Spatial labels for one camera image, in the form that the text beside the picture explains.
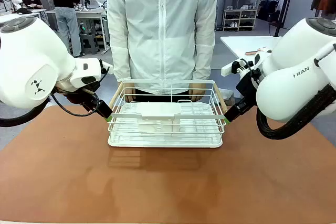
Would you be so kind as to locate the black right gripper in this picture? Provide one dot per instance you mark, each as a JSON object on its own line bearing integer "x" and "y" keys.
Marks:
{"x": 248, "y": 86}

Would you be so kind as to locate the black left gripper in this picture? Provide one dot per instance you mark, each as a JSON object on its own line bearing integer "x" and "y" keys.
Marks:
{"x": 83, "y": 97}

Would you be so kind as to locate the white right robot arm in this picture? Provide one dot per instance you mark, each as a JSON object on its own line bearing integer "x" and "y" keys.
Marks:
{"x": 294, "y": 58}

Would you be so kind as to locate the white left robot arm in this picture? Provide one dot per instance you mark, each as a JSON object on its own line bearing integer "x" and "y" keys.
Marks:
{"x": 31, "y": 58}

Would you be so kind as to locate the person's right hand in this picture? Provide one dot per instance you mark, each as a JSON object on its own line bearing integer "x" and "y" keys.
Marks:
{"x": 129, "y": 95}

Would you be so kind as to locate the person's left hand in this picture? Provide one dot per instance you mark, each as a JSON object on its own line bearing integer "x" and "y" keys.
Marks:
{"x": 197, "y": 92}

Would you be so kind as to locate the grey plastic stool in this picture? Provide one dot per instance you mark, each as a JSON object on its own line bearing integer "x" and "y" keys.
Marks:
{"x": 89, "y": 43}

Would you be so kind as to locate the white plastic drip tray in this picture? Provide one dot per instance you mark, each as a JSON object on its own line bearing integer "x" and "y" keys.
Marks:
{"x": 165, "y": 143}

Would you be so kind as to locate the white side table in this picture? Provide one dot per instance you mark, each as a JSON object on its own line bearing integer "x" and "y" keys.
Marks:
{"x": 246, "y": 43}

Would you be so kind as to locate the white shoe rack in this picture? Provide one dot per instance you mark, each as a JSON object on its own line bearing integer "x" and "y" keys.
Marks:
{"x": 240, "y": 19}

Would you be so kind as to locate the person in white jacket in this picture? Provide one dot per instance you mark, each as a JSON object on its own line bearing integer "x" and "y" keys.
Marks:
{"x": 160, "y": 32}

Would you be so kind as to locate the white background workbench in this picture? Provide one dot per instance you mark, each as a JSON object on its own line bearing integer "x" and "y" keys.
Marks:
{"x": 89, "y": 14}

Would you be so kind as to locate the bystander in black and jeans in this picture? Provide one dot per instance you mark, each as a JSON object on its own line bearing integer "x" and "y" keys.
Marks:
{"x": 64, "y": 11}

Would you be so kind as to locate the black bag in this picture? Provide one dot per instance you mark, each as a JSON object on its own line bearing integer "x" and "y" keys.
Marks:
{"x": 269, "y": 10}

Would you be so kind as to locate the black stand pole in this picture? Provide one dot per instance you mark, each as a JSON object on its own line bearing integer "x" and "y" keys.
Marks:
{"x": 284, "y": 3}

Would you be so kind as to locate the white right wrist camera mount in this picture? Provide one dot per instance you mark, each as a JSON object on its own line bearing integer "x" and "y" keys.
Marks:
{"x": 227, "y": 68}

